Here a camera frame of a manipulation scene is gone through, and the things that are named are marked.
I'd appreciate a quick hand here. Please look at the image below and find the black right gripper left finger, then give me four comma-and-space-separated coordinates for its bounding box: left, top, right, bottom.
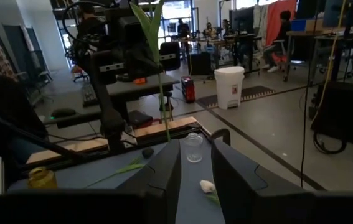
116, 138, 183, 224

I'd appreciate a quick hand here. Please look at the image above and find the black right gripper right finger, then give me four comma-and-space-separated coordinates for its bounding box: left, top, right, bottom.
210, 139, 318, 224

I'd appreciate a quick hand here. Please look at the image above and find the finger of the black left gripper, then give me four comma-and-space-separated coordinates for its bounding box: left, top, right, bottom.
122, 27, 143, 82
141, 30, 162, 82

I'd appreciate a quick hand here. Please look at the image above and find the dark artificial tulip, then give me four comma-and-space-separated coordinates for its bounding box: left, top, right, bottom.
84, 146, 155, 190

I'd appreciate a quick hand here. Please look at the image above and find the white artificial tulip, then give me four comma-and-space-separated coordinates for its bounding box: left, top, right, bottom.
199, 179, 221, 207
128, 0, 172, 142

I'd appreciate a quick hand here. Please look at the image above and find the clear glass vase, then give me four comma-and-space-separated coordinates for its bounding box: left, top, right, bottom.
182, 132, 204, 164

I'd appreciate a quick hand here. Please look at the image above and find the yellow glass vase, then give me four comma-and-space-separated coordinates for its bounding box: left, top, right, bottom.
27, 166, 58, 190

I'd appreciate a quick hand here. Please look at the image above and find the dark grey desk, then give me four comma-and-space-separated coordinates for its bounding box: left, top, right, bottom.
105, 72, 181, 122

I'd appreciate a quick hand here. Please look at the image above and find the black speaker box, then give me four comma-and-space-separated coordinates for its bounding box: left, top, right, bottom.
187, 51, 214, 76

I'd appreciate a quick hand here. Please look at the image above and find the red and black case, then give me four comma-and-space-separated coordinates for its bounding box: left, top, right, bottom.
181, 76, 196, 104

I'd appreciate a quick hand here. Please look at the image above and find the person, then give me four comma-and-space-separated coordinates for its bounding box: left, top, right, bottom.
261, 10, 293, 74
0, 51, 50, 175
75, 2, 107, 41
203, 22, 218, 39
177, 18, 191, 39
220, 19, 232, 35

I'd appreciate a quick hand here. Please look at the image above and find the black bag with red trim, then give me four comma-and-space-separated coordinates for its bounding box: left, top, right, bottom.
128, 110, 154, 129

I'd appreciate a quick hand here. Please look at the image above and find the long background work table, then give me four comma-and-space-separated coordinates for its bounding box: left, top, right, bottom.
176, 32, 263, 75

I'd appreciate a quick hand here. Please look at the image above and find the black keyboard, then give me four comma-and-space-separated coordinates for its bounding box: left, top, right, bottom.
81, 81, 100, 108

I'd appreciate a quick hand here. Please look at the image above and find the white trash bin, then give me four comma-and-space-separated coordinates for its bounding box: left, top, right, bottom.
214, 65, 245, 110

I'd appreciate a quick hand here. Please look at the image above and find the blue table mat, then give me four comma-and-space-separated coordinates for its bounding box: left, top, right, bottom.
7, 136, 227, 224

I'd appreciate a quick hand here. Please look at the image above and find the black monitor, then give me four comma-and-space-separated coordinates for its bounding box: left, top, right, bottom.
228, 6, 255, 35

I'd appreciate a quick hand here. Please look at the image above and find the dark striped floor mat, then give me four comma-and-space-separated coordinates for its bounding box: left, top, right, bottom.
196, 85, 276, 109

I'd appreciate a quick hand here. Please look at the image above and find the black keyboard shelf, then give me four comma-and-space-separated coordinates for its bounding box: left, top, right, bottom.
42, 107, 103, 129

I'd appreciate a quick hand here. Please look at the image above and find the black computer mouse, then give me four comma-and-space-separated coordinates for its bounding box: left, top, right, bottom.
50, 107, 77, 119

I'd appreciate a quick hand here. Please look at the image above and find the white hanging cloth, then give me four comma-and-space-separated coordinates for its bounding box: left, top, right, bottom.
252, 4, 269, 47

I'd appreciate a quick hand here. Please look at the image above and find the dark room divider panel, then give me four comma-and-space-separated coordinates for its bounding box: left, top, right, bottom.
3, 24, 54, 85

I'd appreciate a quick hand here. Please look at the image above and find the orange-red curtain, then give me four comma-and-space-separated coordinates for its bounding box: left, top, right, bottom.
265, 0, 298, 47

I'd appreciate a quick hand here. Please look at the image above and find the black equipment case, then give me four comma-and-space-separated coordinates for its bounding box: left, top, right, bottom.
310, 81, 353, 151

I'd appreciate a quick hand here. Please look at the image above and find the blue storage bin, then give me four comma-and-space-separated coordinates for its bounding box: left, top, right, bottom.
290, 18, 308, 32

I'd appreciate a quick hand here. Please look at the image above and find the wooden work table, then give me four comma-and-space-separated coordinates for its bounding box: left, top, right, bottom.
283, 27, 353, 85

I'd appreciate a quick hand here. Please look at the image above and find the thin black hanging cable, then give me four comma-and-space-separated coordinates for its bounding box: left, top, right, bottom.
299, 0, 313, 189

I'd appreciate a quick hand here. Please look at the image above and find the black coiled cable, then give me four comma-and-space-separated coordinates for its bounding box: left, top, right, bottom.
312, 128, 348, 155

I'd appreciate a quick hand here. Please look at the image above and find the yellow hanging cord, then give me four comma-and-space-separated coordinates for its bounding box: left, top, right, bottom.
310, 0, 349, 125

